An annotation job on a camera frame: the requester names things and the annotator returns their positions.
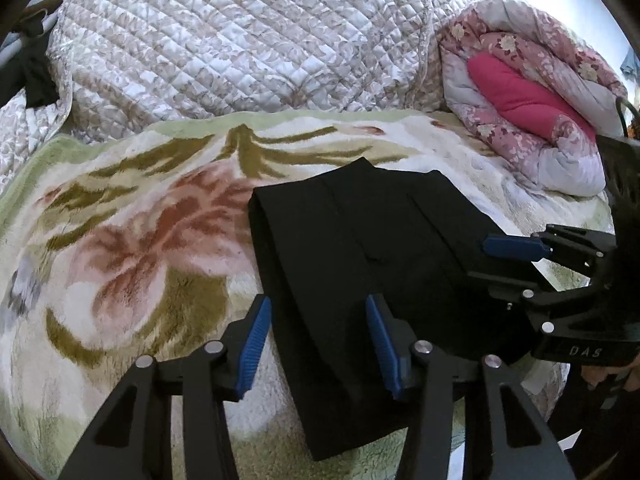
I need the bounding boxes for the black pants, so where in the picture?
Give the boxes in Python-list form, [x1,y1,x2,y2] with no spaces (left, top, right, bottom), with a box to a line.
[248,159,550,460]

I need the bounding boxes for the person's right hand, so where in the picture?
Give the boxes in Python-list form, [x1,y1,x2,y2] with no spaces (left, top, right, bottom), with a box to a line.
[582,356,640,391]

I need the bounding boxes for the pink floral rolled comforter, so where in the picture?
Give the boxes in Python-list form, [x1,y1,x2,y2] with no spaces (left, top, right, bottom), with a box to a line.
[439,0,627,197]

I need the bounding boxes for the magenta fleece pillow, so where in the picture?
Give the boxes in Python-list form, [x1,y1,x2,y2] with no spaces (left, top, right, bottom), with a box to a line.
[466,53,596,144]

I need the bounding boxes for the fluffy floral plush blanket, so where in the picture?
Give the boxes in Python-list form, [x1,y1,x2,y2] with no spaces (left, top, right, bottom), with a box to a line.
[1,110,612,479]

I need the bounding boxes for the white quilted floral bedspread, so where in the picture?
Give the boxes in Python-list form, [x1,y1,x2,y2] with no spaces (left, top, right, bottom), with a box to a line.
[1,0,475,182]

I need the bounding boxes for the black cloth on rail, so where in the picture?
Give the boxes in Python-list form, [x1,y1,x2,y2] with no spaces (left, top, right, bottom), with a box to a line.
[1,9,60,108]

